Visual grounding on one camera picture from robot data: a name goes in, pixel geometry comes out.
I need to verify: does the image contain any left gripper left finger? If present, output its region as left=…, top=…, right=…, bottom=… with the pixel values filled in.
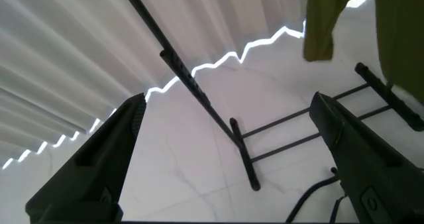
left=25, top=92, right=147, bottom=223

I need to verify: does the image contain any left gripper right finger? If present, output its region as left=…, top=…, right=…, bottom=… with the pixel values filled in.
left=309, top=91, right=424, bottom=223

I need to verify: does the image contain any green shirt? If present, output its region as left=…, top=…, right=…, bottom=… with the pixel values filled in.
left=303, top=0, right=424, bottom=104

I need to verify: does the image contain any black clothes rack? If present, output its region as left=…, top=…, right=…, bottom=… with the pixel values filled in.
left=118, top=0, right=424, bottom=192

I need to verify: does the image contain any white curtain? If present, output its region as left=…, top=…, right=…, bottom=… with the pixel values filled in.
left=0, top=0, right=375, bottom=169

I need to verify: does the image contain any thin black cable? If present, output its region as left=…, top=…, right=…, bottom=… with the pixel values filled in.
left=286, top=166, right=347, bottom=223

